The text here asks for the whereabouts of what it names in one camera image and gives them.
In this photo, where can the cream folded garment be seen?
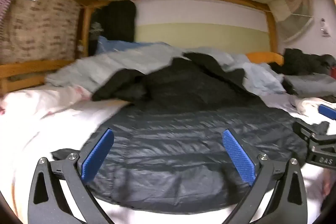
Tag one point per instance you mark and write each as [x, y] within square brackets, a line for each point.
[307, 108]

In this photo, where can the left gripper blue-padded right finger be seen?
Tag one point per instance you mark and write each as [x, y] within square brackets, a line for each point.
[276, 191]

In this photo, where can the blue pillow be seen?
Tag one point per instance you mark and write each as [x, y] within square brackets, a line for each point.
[104, 45]

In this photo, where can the black upright bag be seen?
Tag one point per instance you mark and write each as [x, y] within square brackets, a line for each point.
[115, 21]

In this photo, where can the grey folded garment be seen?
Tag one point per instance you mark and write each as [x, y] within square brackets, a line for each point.
[315, 85]

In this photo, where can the light grey-blue duvet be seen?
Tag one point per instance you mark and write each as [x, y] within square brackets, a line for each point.
[93, 72]

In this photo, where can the black puffer down jacket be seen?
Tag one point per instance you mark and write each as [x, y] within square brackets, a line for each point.
[168, 155]

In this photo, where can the orange pillow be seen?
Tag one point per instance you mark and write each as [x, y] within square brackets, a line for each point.
[265, 57]

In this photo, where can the right hand of person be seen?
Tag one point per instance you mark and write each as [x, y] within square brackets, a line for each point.
[327, 183]

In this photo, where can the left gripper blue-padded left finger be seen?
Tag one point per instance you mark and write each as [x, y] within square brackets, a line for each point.
[47, 203]

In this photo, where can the white folding fan rack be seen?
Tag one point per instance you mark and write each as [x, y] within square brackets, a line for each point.
[292, 18]

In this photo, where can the patterned hanging curtain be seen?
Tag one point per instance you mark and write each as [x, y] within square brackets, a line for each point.
[40, 30]

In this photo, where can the white pink pillow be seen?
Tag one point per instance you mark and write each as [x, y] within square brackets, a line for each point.
[35, 103]

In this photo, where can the wooden bunk bed frame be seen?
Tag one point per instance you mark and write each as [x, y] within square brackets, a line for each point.
[82, 42]

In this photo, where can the black clothes pile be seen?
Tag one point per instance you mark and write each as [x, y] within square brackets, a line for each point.
[297, 63]

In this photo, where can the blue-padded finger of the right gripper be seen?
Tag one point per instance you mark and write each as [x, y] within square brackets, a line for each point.
[327, 112]

